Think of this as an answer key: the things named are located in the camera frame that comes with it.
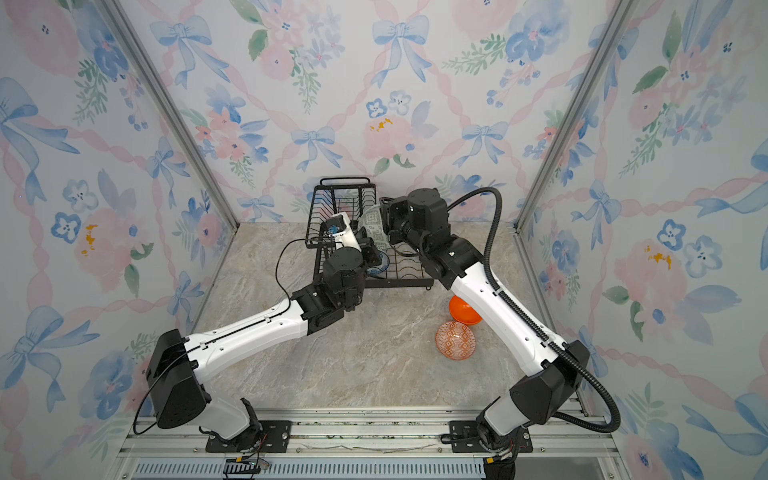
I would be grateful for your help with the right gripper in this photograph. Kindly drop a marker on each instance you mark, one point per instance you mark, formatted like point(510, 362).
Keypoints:
point(392, 213)

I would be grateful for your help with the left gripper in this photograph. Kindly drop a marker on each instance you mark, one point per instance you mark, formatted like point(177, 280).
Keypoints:
point(367, 254)

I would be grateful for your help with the green patterned bowl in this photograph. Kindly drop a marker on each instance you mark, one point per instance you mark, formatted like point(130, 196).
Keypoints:
point(371, 221)

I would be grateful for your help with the black wire dish rack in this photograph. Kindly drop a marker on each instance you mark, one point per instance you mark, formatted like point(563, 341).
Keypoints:
point(356, 197)

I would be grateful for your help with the blue floral bowl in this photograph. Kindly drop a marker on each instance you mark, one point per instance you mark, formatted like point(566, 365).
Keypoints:
point(379, 271)

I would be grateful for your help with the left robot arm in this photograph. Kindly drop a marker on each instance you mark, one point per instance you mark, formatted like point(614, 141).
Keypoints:
point(180, 366)

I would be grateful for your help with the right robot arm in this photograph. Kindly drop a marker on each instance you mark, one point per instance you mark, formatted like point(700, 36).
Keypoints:
point(553, 368)

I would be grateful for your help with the orange bowl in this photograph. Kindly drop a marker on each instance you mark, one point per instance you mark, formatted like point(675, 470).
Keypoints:
point(463, 313)

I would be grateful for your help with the red patterned bowl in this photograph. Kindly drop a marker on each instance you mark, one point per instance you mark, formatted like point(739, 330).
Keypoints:
point(455, 341)

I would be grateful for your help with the right corner aluminium profile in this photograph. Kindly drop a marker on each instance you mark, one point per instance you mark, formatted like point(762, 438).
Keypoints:
point(607, 41)

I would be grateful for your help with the corner aluminium profile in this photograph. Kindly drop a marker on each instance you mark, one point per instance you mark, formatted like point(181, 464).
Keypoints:
point(607, 41)
point(117, 19)

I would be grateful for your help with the left corner aluminium profile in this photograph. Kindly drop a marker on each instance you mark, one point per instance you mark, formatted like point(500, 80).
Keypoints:
point(117, 19)

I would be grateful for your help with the aluminium mounting rail frame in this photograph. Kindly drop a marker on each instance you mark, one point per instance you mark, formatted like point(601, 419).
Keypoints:
point(371, 443)

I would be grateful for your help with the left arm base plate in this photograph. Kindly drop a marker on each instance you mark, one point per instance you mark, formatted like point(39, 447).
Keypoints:
point(272, 436)

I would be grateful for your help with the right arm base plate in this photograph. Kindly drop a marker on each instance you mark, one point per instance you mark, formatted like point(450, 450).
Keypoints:
point(463, 437)

